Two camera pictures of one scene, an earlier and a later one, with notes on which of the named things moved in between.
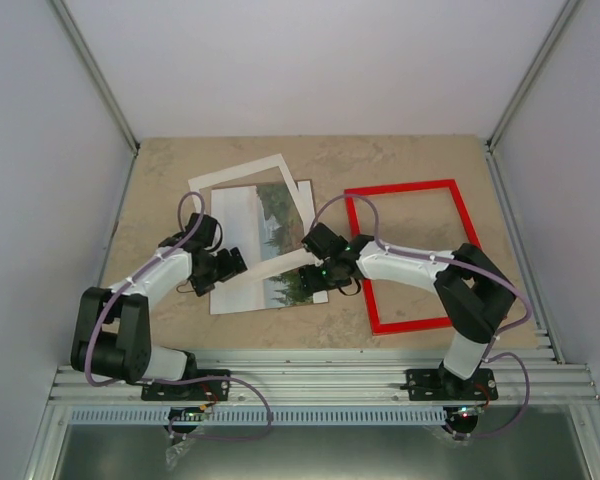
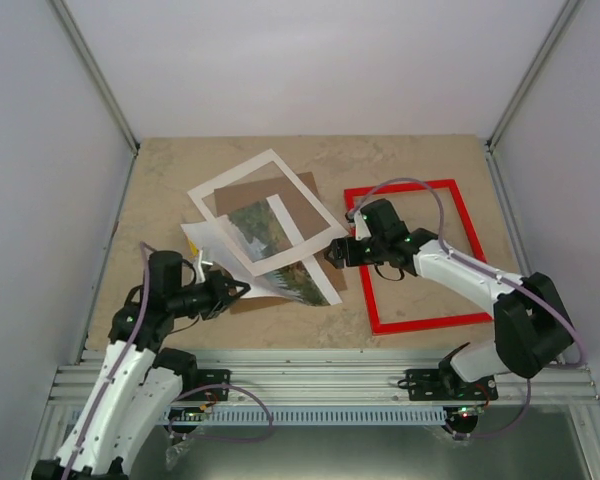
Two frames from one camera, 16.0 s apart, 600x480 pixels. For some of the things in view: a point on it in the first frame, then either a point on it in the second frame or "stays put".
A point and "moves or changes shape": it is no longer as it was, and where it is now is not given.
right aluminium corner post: x=532 y=73 stays put
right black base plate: x=440 y=385 stays put
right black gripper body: x=327 y=280 -> x=373 y=256
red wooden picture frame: x=351 y=194 stays put
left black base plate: x=210 y=390 stays put
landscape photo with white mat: x=263 y=223 moves or changes shape
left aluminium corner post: x=96 y=74 stays put
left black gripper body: x=217 y=271 -> x=212 y=302
